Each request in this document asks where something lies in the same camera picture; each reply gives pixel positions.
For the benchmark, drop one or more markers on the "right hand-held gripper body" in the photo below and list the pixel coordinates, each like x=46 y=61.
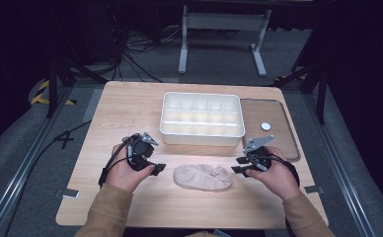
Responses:
x=260 y=158

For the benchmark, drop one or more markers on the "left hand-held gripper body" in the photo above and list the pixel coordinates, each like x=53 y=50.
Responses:
x=140 y=149

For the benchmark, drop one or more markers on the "beige sock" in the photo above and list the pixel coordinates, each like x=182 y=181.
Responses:
x=201 y=177

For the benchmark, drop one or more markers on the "white divided storage box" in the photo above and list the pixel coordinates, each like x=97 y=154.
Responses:
x=202 y=138

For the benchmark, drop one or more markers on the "person's right hand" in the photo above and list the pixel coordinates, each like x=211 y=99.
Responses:
x=280 y=179

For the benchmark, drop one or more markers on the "person's left hand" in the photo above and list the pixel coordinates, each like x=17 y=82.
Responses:
x=123 y=176

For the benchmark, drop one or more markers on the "small white round disc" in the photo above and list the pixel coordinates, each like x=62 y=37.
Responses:
x=265 y=126

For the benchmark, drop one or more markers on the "grey tape piece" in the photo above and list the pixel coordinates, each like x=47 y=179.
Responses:
x=67 y=193
x=314 y=189

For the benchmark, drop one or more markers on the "black tripod stand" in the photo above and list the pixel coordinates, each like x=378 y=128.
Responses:
x=321 y=95
x=52 y=89

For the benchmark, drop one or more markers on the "yellow and black floor tape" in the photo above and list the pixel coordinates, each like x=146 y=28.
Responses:
x=37 y=98

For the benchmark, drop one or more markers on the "aluminium floor rail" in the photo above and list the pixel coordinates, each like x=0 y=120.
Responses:
x=18 y=179
x=339 y=164

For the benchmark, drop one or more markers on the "white metal table frame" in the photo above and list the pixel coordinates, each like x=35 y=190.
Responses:
x=225 y=21

